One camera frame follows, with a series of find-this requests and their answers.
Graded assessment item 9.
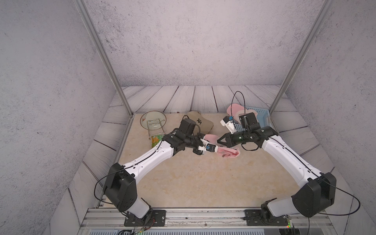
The green snack bag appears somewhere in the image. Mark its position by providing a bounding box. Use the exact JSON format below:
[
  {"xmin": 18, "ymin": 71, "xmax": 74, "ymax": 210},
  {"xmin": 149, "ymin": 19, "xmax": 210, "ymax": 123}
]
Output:
[{"xmin": 151, "ymin": 134, "xmax": 164, "ymax": 148}]

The left aluminium frame post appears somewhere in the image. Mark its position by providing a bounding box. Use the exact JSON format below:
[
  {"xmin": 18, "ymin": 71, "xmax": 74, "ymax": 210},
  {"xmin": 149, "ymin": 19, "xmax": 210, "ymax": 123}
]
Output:
[{"xmin": 73, "ymin": 0, "xmax": 133, "ymax": 116}]

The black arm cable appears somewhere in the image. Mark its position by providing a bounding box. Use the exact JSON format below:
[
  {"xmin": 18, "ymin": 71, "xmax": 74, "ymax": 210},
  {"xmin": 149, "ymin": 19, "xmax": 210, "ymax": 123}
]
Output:
[
  {"xmin": 230, "ymin": 90, "xmax": 247, "ymax": 118},
  {"xmin": 93, "ymin": 168, "xmax": 127, "ymax": 206}
]

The light blue plastic basket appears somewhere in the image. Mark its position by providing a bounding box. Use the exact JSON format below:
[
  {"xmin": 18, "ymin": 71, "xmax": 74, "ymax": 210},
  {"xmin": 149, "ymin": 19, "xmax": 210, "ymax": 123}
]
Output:
[{"xmin": 234, "ymin": 106, "xmax": 274, "ymax": 131}]

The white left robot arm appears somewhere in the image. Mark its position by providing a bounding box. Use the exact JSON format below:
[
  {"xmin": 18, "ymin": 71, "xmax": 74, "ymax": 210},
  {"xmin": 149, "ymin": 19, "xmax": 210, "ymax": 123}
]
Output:
[{"xmin": 103, "ymin": 118, "xmax": 216, "ymax": 227}]

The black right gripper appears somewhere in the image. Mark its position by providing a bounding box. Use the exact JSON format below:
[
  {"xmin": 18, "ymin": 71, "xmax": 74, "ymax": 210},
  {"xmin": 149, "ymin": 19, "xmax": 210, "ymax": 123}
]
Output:
[{"xmin": 216, "ymin": 131, "xmax": 250, "ymax": 148}]

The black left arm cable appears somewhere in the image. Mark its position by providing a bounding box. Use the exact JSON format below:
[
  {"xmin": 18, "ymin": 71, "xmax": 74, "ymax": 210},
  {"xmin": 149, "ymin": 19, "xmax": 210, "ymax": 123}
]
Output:
[{"xmin": 93, "ymin": 168, "xmax": 127, "ymax": 206}]

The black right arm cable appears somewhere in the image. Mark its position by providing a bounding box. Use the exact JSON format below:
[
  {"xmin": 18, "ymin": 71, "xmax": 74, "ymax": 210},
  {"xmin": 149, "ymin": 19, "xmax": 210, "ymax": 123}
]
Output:
[{"xmin": 230, "ymin": 90, "xmax": 247, "ymax": 118}]

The pink baseball cap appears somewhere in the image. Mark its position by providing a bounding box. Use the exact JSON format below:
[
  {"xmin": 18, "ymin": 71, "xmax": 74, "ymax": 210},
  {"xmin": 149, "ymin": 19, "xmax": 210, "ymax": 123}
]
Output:
[
  {"xmin": 227, "ymin": 103, "xmax": 258, "ymax": 123},
  {"xmin": 204, "ymin": 134, "xmax": 240, "ymax": 158}
]

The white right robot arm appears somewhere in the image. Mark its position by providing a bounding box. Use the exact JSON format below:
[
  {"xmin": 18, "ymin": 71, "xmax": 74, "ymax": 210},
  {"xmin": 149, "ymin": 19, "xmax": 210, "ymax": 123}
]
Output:
[{"xmin": 217, "ymin": 113, "xmax": 336, "ymax": 225}]

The pale green ceramic plate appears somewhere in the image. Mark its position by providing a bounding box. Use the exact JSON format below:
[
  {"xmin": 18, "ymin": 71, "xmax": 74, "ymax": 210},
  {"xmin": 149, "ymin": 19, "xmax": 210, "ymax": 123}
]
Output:
[{"xmin": 140, "ymin": 111, "xmax": 166, "ymax": 129}]

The beige baseball cap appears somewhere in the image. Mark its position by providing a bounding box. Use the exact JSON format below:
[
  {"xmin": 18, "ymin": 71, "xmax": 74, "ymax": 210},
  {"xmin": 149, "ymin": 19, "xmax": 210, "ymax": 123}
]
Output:
[{"xmin": 186, "ymin": 111, "xmax": 214, "ymax": 134}]

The right aluminium frame post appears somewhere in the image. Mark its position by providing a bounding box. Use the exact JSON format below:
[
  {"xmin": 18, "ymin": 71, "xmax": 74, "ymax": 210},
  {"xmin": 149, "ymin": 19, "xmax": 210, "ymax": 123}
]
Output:
[{"xmin": 269, "ymin": 0, "xmax": 335, "ymax": 114}]

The metal wire plate rack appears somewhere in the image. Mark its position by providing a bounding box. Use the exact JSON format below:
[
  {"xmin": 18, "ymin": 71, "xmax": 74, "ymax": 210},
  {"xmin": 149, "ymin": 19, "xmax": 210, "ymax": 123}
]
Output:
[{"xmin": 146, "ymin": 118, "xmax": 165, "ymax": 138}]

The aluminium frame post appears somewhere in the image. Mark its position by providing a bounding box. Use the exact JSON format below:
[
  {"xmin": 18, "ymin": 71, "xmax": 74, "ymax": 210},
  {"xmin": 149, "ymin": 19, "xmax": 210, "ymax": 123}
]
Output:
[
  {"xmin": 269, "ymin": 0, "xmax": 335, "ymax": 114},
  {"xmin": 73, "ymin": 0, "xmax": 133, "ymax": 116}
]

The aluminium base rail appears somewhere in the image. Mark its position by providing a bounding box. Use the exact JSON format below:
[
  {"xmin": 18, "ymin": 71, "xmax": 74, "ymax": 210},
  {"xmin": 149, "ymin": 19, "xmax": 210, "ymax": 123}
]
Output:
[{"xmin": 78, "ymin": 208, "xmax": 336, "ymax": 235}]

